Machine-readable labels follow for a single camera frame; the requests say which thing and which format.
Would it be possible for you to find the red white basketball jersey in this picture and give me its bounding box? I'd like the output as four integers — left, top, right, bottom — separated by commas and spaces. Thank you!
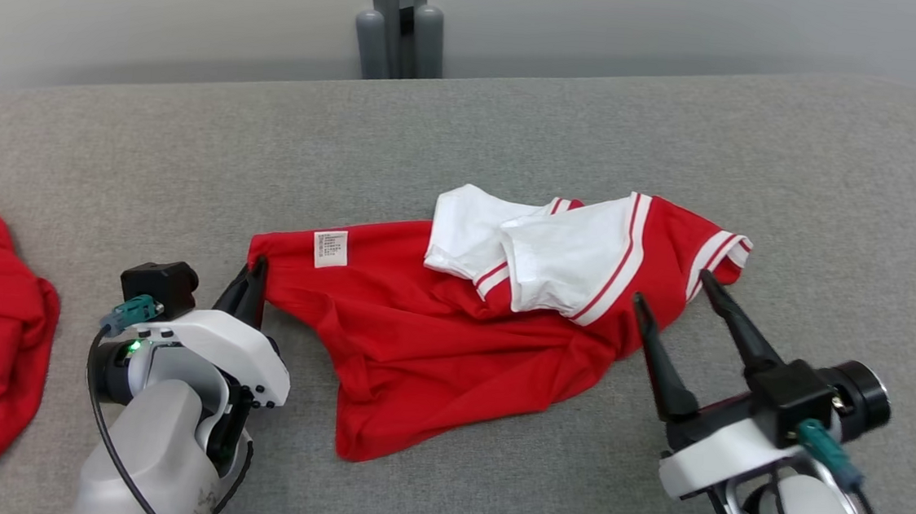
232, 162, 757, 492

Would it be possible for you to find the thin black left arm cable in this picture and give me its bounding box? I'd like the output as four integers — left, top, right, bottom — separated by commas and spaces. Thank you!
209, 434, 257, 514

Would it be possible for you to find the left camera cable teal plug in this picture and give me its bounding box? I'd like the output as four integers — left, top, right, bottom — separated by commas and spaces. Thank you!
76, 292, 186, 514

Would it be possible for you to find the grey cylindrical post foot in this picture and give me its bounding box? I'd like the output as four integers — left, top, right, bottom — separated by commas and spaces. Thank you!
351, 8, 392, 82
408, 2, 448, 81

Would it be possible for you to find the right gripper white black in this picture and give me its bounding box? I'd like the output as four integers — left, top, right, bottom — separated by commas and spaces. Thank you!
618, 265, 902, 514

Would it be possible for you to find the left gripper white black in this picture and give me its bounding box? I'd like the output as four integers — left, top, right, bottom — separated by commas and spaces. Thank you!
87, 243, 301, 420

